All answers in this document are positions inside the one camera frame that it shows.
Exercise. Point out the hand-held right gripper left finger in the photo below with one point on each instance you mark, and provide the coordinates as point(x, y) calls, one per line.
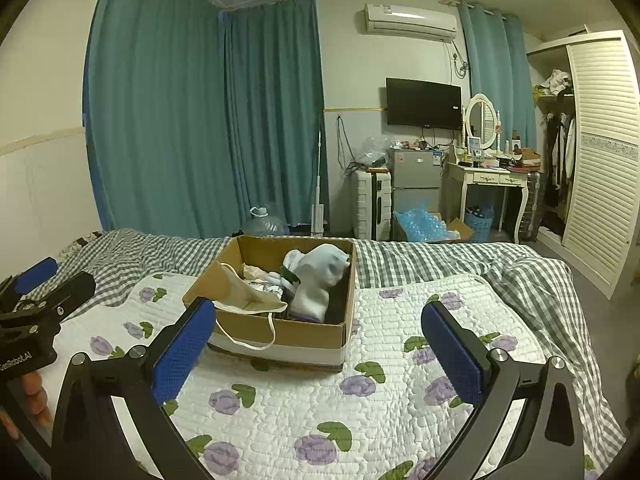
point(182, 352)

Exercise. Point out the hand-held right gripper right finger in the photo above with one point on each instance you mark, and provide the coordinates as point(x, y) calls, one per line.
point(450, 355)

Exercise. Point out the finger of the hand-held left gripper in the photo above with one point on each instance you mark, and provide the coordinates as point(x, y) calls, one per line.
point(35, 272)
point(75, 287)

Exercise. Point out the cream cloth bag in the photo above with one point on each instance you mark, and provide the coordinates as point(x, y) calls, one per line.
point(240, 295)

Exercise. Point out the brown cardboard box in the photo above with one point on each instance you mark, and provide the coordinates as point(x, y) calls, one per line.
point(300, 335)

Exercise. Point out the white cloth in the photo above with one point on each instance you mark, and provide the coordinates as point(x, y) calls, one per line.
point(307, 305)

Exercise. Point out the person's left hand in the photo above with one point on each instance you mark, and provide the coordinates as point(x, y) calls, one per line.
point(32, 385)

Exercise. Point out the brown patterned cloth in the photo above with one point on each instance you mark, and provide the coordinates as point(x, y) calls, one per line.
point(82, 240)

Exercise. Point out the grey checked blanket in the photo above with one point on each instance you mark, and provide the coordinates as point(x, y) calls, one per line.
point(425, 260)

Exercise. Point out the floral quilted bedspread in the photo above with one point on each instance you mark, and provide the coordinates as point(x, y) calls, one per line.
point(350, 410)

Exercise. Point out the small open cardboard box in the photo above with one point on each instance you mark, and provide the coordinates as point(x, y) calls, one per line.
point(461, 230)

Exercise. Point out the blue plastic bag pile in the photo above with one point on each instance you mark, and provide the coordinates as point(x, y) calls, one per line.
point(422, 225)

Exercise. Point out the blue plastic basket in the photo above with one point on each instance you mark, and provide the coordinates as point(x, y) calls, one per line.
point(480, 225)

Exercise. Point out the clear water jug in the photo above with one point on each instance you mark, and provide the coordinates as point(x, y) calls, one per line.
point(265, 222)

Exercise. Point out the dark suitcase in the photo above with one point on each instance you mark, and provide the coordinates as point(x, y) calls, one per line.
point(531, 205)

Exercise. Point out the white suitcase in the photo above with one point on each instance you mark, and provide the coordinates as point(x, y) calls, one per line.
point(367, 205)

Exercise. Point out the white dressing table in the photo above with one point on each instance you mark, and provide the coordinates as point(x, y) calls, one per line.
point(480, 177)

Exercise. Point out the grey small refrigerator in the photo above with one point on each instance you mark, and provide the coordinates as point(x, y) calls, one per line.
point(415, 175)

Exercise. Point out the teal curtain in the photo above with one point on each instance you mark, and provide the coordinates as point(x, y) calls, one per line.
point(275, 110)
point(495, 70)
point(155, 100)

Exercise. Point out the clear plastic bag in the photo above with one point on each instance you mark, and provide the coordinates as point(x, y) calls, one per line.
point(375, 150)

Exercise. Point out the hanging dark clothes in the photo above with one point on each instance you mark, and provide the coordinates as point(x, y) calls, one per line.
point(557, 160)

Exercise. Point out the white oval vanity mirror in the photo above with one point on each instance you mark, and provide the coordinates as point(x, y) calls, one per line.
point(482, 120)

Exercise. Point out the white louvered wardrobe door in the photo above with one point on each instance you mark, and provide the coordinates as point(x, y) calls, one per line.
point(605, 160)

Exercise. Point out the crumpled clothes on shelf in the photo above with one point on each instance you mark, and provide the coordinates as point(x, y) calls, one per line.
point(555, 82)

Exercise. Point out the white air conditioner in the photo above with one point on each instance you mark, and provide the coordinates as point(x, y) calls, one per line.
point(410, 20)

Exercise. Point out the small photo frame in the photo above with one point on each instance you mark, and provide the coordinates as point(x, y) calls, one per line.
point(474, 144)

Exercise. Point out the black wall television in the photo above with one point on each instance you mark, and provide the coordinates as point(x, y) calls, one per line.
point(422, 102)

